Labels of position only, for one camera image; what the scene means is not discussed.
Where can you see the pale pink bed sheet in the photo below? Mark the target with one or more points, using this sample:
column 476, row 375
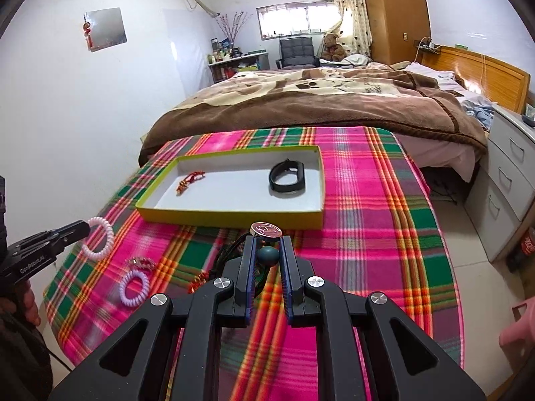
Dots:
column 439, row 156

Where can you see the window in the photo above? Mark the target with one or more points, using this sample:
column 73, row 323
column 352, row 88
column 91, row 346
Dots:
column 296, row 19

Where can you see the desk with bottles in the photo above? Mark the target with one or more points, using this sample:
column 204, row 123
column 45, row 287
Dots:
column 230, row 64

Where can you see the silver wall poster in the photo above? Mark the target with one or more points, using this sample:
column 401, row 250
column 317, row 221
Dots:
column 108, row 29

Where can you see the wall shelf with power strip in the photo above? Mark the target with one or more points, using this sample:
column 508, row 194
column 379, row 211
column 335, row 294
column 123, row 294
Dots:
column 428, row 46

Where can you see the light blue clothes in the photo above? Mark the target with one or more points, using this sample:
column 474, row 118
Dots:
column 476, row 110

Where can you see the wooden bed headboard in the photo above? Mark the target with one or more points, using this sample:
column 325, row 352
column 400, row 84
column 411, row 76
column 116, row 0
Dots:
column 501, row 75

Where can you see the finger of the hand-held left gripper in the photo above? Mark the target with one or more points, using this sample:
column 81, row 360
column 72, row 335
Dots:
column 33, row 244
column 73, row 229

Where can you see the person's left hand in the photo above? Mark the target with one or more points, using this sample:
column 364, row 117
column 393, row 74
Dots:
column 23, row 300

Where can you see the bed with brown blanket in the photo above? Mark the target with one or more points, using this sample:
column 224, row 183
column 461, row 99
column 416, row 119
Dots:
column 292, row 112

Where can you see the person's left forearm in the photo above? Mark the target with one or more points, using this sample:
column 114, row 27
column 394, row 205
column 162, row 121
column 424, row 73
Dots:
column 21, row 359

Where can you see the white tray box yellow sides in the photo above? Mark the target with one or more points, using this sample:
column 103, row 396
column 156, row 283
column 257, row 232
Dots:
column 234, row 188

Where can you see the printed card box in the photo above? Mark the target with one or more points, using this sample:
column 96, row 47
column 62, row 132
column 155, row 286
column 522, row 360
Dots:
column 529, row 116

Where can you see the brown teddy bear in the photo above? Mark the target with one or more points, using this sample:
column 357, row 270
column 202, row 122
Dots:
column 333, row 48

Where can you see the pink plastic stool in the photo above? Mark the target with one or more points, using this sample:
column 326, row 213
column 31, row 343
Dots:
column 518, row 334

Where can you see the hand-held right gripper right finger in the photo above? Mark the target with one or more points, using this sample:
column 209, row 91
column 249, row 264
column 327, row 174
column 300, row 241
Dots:
column 287, row 277

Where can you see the white pillow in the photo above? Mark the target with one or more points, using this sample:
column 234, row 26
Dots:
column 355, row 59

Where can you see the white drawer nightstand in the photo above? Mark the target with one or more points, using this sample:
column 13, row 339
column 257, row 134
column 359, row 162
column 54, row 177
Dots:
column 505, row 167

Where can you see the red can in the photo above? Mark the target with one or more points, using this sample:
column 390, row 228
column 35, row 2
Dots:
column 529, row 242

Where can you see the red hanging charm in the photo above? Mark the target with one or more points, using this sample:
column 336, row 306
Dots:
column 87, row 29

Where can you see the dotted curtain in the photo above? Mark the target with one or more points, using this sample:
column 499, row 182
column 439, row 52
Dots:
column 355, row 8

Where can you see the wooden wardrobe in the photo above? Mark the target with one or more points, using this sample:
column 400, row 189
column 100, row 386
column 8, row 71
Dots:
column 397, row 12

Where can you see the pink green plaid blanket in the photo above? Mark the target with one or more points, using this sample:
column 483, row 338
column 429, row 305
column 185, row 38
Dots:
column 368, row 217

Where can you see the pale pink quilt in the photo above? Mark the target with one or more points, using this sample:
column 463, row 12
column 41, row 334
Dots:
column 426, row 72

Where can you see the pink flower branches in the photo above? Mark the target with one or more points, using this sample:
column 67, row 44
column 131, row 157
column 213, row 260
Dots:
column 232, row 29

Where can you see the black fitness band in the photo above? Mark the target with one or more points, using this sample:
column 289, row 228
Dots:
column 301, row 177

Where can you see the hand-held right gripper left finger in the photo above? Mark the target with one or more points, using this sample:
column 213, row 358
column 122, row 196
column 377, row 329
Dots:
column 249, row 275

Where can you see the black chair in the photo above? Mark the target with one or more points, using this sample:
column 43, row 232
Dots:
column 296, row 52

